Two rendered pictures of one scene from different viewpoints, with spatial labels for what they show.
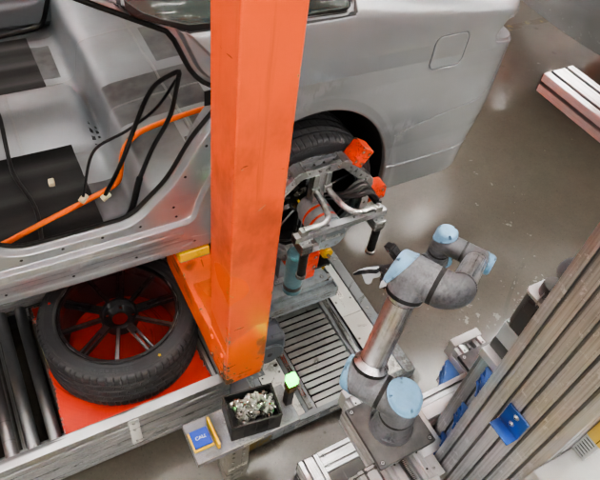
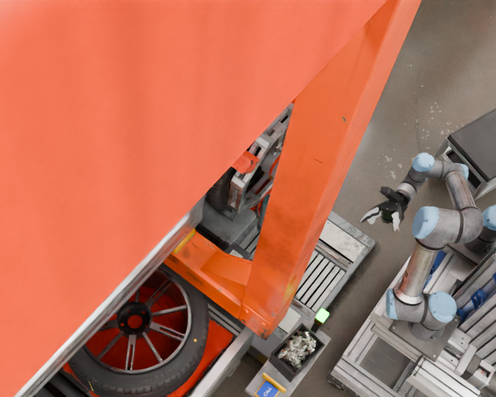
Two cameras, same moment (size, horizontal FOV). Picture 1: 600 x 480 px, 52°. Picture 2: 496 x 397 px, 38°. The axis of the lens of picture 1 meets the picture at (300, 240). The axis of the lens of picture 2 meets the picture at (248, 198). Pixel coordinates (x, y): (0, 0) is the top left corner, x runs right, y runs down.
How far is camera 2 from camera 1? 124 cm
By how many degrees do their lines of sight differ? 20
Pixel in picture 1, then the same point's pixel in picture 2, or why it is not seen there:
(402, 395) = (442, 307)
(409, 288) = (440, 239)
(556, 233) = (431, 54)
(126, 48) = not seen: hidden behind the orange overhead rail
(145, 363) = (188, 353)
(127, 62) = not seen: hidden behind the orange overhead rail
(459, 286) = (476, 224)
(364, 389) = (411, 313)
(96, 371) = (153, 380)
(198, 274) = (198, 257)
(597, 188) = not seen: outside the picture
